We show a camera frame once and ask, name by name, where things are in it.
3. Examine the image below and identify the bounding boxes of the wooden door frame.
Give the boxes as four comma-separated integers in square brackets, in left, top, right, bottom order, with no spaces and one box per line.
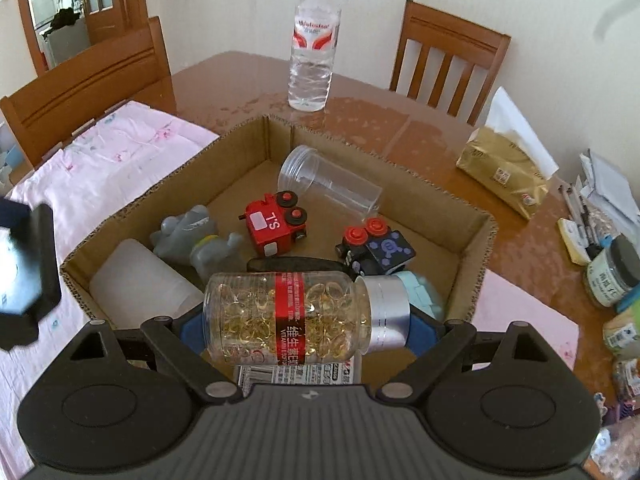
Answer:
[12,0,56,78]

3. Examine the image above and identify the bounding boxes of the translucent white plastic container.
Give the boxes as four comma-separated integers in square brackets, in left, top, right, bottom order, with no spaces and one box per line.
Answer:
[89,239,205,331]

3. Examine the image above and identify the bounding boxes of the pile of white papers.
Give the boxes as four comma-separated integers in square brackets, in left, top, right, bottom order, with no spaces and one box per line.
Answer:
[575,149,640,226]

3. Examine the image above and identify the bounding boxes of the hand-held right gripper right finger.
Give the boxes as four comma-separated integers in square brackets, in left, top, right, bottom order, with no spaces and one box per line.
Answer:
[377,308,572,404]

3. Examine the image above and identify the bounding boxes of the grey rubber toy figure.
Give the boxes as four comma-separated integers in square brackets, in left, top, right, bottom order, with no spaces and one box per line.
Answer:
[150,205,246,281]

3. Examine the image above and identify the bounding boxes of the light blue toy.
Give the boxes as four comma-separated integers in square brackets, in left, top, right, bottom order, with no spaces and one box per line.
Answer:
[395,270,446,321]

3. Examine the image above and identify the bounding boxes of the wooden door with glass panes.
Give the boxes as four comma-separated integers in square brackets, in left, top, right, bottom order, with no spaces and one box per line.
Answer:
[75,0,148,48]

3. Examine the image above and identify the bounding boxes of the pink floral tablecloth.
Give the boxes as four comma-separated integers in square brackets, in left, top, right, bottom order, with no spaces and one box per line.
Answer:
[0,100,581,480]

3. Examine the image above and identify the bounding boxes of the golden capsule bottle silver cap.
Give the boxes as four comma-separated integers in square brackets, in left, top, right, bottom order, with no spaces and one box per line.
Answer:
[202,270,412,367]

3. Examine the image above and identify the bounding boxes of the gold tissue pack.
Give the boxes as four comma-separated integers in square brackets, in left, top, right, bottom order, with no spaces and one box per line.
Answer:
[456,127,551,221]

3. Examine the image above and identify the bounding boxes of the wooden grooved-back dining chair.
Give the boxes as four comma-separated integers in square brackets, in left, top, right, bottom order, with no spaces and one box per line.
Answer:
[0,15,178,171]

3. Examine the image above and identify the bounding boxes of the pale blue plastic item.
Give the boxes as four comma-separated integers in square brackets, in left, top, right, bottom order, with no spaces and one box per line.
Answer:
[0,120,23,196]

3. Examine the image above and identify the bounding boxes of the cardboard box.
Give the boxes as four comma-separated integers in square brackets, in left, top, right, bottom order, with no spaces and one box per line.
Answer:
[59,114,498,341]

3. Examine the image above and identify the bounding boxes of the white tissue sheet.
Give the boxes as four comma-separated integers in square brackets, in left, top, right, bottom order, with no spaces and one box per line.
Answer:
[484,86,560,176]

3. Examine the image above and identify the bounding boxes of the white printed packet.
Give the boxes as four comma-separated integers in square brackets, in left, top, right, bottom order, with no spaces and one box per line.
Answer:
[235,357,362,387]

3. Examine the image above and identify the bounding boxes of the yellow sticky notepad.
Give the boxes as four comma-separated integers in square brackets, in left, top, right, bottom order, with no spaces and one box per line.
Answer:
[557,217,593,267]

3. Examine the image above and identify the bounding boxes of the black wedge-shaped case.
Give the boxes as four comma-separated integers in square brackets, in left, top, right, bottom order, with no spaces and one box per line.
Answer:
[246,256,351,276]

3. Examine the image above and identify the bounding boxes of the green-lid small jar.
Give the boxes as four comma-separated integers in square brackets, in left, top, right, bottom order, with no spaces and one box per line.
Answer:
[602,305,640,361]

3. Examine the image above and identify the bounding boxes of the black toy train red caps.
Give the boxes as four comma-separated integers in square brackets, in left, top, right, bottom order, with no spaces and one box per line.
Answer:
[335,217,417,278]

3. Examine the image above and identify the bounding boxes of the wooden slatted dining chair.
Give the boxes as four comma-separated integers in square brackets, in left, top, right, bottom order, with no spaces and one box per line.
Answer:
[389,0,512,126]

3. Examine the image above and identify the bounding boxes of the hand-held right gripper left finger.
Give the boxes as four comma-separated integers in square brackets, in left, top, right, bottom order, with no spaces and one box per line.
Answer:
[70,307,241,404]

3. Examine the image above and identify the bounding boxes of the clear empty plastic jar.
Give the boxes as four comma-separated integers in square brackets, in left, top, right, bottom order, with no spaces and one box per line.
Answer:
[277,145,384,221]

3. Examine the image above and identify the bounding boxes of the dark-lid jar with pale label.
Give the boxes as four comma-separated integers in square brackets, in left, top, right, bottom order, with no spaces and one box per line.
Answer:
[585,235,640,308]

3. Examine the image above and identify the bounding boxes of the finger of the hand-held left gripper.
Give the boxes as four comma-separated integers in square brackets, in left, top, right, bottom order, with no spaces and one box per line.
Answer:
[0,310,42,352]
[0,198,32,233]

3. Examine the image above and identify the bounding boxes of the clear plastic water bottle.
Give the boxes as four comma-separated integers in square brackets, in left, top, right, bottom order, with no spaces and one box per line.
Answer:
[287,0,342,112]

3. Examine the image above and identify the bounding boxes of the black square plate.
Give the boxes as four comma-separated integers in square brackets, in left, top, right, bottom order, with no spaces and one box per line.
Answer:
[0,204,62,322]

